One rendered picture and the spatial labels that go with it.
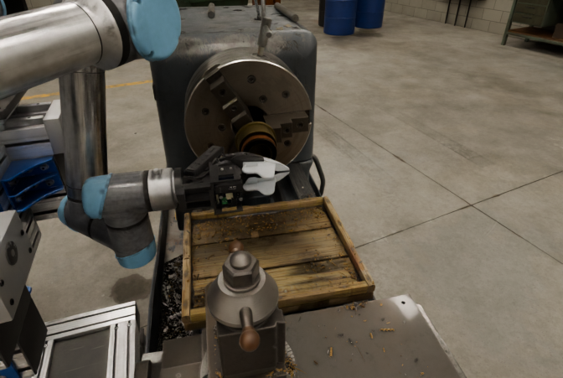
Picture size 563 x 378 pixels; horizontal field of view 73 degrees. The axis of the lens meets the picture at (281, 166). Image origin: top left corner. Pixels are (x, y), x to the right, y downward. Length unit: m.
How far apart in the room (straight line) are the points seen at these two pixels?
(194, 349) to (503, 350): 1.56
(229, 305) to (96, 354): 1.24
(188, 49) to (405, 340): 0.81
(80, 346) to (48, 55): 1.28
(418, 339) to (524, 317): 1.54
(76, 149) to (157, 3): 0.32
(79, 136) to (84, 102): 0.06
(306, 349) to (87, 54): 0.50
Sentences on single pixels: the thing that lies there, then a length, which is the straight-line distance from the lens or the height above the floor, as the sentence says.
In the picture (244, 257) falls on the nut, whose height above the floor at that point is 1.18.
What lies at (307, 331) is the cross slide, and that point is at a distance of 0.61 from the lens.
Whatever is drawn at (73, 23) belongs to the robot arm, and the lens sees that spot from 0.58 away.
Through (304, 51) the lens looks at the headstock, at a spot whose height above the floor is 1.21.
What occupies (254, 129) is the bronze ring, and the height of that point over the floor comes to 1.12.
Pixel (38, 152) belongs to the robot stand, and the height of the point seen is 1.04.
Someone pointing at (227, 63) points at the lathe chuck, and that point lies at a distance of 0.88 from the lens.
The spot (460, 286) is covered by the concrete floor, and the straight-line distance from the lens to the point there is 2.15.
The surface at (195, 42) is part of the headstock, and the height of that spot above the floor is 1.24.
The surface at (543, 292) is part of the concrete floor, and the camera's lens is 2.31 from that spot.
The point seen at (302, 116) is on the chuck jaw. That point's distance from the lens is 0.91.
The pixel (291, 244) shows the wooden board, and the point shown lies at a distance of 0.86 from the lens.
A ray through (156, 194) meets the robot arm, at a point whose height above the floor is 1.09.
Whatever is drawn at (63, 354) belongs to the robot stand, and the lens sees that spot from 1.68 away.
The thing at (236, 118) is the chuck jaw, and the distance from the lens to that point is 0.84.
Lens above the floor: 1.46
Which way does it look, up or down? 31 degrees down
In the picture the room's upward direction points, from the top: straight up
